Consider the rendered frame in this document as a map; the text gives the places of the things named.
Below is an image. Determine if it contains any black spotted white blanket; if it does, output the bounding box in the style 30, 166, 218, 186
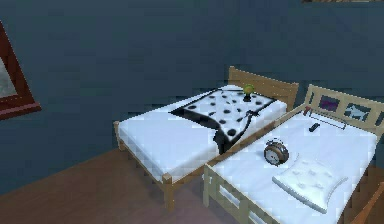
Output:
170, 87, 277, 155

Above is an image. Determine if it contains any brown wooden bed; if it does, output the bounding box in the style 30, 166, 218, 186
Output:
112, 65, 300, 212

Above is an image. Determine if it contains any yellow green ball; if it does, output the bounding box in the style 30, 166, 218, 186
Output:
242, 83, 256, 102

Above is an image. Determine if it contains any round brown alarm clock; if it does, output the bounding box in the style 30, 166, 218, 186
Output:
263, 139, 290, 167

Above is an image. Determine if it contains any white tufted pillow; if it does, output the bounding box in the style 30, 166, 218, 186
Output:
271, 154, 349, 215

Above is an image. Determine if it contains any pale wooden bed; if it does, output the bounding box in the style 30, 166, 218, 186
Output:
202, 84, 384, 224

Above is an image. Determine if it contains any thin red-handled bat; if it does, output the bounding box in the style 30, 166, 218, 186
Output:
302, 105, 348, 131

